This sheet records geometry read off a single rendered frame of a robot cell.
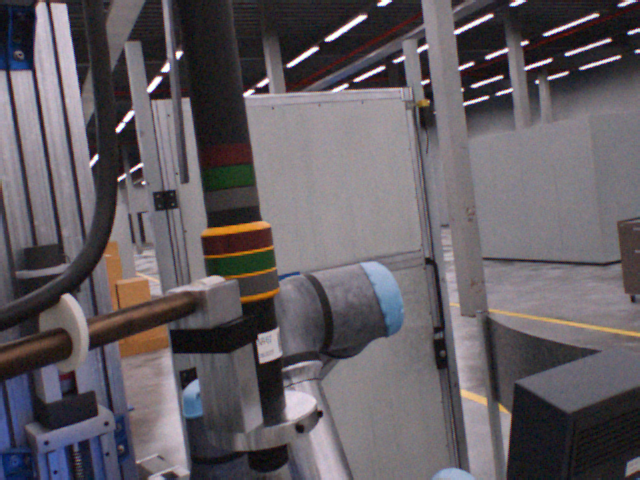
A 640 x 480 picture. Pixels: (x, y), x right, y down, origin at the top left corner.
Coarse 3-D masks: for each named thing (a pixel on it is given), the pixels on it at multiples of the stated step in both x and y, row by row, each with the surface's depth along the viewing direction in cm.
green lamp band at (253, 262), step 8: (272, 248) 38; (224, 256) 36; (232, 256) 36; (240, 256) 36; (248, 256) 36; (256, 256) 37; (264, 256) 37; (272, 256) 38; (208, 264) 37; (216, 264) 37; (224, 264) 36; (232, 264) 36; (240, 264) 36; (248, 264) 36; (256, 264) 37; (264, 264) 37; (272, 264) 37; (208, 272) 37; (216, 272) 37; (224, 272) 36; (232, 272) 36; (240, 272) 36; (248, 272) 36
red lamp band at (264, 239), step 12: (264, 228) 37; (204, 240) 37; (216, 240) 36; (228, 240) 36; (240, 240) 36; (252, 240) 36; (264, 240) 37; (204, 252) 37; (216, 252) 36; (228, 252) 36
